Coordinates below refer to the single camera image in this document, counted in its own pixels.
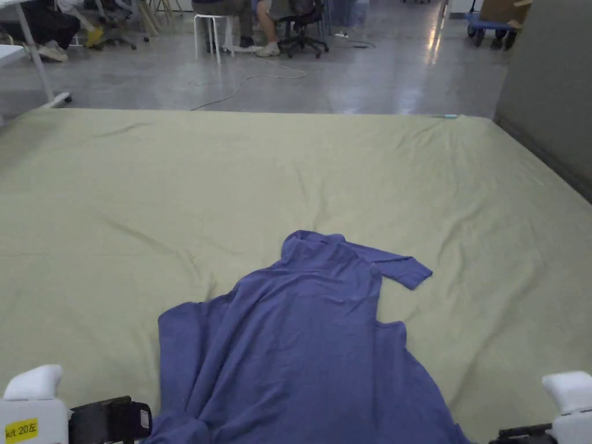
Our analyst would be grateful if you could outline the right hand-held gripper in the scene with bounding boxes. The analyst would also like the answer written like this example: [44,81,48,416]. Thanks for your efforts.
[497,369,592,444]

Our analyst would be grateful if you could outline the blue short-sleeved shirt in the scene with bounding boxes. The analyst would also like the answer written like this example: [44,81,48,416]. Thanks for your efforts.
[149,230,472,444]

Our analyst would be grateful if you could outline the blue cart with cartons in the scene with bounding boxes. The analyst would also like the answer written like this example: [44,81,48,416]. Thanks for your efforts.
[464,0,532,51]

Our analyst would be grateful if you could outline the bed with pale green sheet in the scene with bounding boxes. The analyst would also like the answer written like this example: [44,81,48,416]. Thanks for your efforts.
[0,108,592,444]

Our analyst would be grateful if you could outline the grey office chair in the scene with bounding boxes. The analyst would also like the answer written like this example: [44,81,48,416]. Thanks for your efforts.
[92,0,151,51]

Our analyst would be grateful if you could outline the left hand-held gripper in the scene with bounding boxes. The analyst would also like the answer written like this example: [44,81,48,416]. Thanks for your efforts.
[0,364,154,444]

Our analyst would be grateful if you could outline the white power strip with cable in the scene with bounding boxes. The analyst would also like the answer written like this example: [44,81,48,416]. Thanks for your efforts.
[335,30,376,50]

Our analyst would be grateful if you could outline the pale cable on floor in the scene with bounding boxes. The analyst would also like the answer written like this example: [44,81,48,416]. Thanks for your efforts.
[189,59,307,112]

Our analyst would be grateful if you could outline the white table with wheeled legs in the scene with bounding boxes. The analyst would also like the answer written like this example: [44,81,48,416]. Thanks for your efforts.
[0,0,73,127]

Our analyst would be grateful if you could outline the black office chair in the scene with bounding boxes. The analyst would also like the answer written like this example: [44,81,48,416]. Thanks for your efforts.
[276,0,331,59]

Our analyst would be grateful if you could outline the white stool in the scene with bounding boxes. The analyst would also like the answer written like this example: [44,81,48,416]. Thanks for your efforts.
[193,13,238,64]

